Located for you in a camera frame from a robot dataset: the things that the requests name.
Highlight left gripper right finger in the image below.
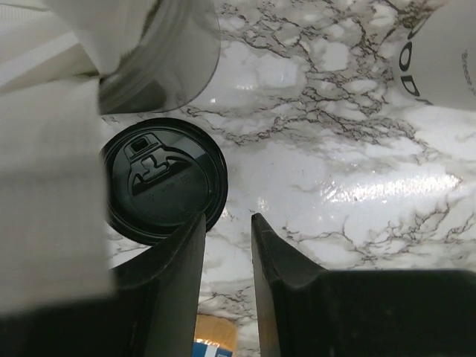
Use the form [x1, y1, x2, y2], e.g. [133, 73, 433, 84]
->
[251, 213, 475, 356]

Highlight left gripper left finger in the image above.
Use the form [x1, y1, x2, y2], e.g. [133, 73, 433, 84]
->
[1, 213, 206, 356]

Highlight black coffee cup lid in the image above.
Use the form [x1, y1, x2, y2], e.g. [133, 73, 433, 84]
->
[101, 118, 228, 245]

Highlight blue orange packet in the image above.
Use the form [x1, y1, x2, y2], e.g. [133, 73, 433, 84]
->
[191, 315, 238, 357]

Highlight white wrapped straws bundle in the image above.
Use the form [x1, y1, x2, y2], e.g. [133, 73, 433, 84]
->
[1, 1, 155, 316]

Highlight grey straw holder cup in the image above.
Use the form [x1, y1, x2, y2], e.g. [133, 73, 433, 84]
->
[99, 1, 221, 115]

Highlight stack of white paper cups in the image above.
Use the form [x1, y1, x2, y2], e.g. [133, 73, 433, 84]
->
[393, 1, 475, 111]

